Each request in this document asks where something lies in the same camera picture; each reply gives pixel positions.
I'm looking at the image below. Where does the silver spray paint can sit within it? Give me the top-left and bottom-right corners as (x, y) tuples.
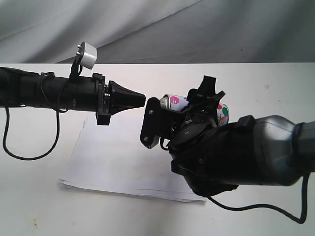
(159, 94), (229, 126)

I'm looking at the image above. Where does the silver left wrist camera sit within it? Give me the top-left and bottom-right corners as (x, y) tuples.
(76, 41), (97, 70)

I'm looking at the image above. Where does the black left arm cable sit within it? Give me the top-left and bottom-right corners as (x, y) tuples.
(1, 61), (82, 162)

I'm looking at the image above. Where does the grey backdrop cloth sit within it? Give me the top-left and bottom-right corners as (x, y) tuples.
(0, 0), (315, 63)

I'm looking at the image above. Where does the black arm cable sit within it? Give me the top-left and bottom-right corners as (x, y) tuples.
(206, 172), (310, 224)
(1, 61), (82, 162)

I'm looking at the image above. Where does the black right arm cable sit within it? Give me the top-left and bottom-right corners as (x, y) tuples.
(206, 172), (310, 224)

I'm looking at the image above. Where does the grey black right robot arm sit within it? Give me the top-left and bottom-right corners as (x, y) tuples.
(168, 76), (315, 197)

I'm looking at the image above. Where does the white paper stack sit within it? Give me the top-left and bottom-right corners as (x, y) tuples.
(59, 115), (205, 202)

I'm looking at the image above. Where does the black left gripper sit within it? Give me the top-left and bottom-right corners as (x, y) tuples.
(66, 73), (146, 125)

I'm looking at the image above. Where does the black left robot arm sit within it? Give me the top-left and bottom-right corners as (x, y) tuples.
(0, 67), (146, 125)

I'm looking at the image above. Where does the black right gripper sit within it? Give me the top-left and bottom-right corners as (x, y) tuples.
(168, 76), (225, 148)

